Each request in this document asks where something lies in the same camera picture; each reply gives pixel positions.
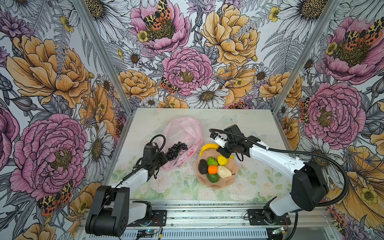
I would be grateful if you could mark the right aluminium corner post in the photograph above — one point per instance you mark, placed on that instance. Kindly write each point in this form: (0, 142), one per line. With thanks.
(313, 38)

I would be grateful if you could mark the beige fake garlic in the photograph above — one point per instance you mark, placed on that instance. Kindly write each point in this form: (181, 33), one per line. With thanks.
(223, 172)

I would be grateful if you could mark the yellow fake lemon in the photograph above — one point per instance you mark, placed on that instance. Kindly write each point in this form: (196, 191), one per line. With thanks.
(222, 161)

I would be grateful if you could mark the dark fake grape bunch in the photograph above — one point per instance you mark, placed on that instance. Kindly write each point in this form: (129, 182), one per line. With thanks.
(176, 151)

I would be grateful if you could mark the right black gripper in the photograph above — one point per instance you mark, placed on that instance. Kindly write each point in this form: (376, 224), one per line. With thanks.
(222, 150)

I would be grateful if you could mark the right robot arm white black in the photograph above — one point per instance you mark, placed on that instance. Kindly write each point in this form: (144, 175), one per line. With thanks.
(308, 184)

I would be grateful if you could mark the green fake lime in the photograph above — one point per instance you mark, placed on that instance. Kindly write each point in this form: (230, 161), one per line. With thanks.
(212, 161)

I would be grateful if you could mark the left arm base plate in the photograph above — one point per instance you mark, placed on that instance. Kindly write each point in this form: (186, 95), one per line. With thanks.
(158, 218)

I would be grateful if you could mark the dark brown fake avocado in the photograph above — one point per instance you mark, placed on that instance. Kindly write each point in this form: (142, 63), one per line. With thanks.
(203, 167)

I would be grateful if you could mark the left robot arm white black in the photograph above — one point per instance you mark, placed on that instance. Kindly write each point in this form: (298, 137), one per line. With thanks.
(113, 209)

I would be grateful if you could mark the aluminium corner post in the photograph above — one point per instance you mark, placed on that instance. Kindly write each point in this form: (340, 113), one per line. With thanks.
(96, 39)
(313, 38)

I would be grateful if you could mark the left aluminium corner post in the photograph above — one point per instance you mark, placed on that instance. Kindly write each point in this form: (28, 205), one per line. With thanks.
(96, 39)

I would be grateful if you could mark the green circuit board left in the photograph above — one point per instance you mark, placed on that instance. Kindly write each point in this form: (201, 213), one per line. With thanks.
(147, 234)

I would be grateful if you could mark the orange fake fruit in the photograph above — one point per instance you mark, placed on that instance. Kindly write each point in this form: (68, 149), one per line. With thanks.
(212, 169)

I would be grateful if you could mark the green circuit board right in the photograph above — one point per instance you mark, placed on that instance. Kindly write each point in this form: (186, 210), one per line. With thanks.
(278, 231)

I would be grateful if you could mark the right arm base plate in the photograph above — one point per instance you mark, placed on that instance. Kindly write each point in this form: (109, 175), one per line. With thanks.
(261, 217)

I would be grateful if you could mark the white slotted cable duct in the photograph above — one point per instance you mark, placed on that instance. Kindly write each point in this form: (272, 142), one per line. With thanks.
(203, 234)

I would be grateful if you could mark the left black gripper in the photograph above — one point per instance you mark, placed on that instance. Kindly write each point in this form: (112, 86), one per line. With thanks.
(164, 160)

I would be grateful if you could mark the yellow fake banana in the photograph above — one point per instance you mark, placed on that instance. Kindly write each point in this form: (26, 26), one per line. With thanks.
(209, 150)

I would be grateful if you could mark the pink plastic bag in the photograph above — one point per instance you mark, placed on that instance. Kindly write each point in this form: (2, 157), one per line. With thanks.
(185, 130)

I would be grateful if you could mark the green circuit board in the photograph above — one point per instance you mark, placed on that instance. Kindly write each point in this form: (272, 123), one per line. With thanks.
(147, 234)
(278, 231)

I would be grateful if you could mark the dark green fake avocado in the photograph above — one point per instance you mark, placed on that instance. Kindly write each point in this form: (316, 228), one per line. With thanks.
(213, 178)

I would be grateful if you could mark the aluminium frame rail front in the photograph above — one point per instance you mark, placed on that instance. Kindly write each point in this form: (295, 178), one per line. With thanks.
(221, 214)

